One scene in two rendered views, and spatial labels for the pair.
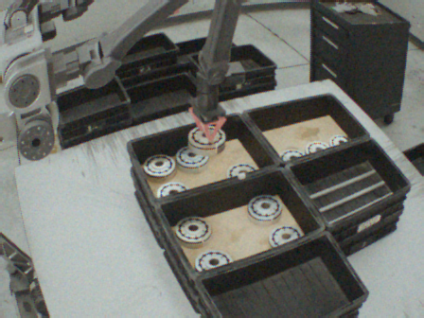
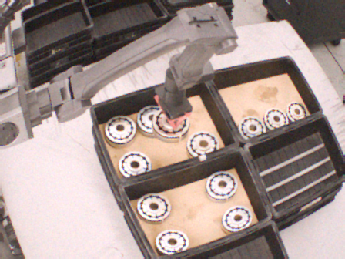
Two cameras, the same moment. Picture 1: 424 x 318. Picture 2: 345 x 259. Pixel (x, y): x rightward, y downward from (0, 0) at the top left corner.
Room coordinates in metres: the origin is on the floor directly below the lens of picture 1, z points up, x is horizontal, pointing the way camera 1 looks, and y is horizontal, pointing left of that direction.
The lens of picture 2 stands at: (0.27, 0.07, 2.41)
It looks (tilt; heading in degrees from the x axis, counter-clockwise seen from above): 56 degrees down; 357
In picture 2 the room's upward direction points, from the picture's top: 5 degrees clockwise
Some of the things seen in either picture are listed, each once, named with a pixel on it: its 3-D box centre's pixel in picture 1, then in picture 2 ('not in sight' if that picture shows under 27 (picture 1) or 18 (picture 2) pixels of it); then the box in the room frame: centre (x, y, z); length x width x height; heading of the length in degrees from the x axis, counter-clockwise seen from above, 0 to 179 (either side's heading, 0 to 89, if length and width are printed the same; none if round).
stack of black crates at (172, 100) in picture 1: (162, 119); (122, 30); (2.33, 0.25, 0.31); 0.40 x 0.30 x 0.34; 113
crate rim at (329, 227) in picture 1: (353, 179); (303, 163); (1.17, -0.45, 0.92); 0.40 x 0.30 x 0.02; 112
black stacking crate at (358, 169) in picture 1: (351, 191); (300, 170); (1.17, -0.45, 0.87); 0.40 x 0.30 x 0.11; 112
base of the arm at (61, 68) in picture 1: (61, 69); (35, 107); (0.98, 0.34, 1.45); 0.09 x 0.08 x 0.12; 23
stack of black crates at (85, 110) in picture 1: (93, 133); (55, 49); (2.16, 0.62, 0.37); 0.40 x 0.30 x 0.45; 113
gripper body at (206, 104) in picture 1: (207, 99); (174, 93); (1.24, 0.01, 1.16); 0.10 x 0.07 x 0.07; 27
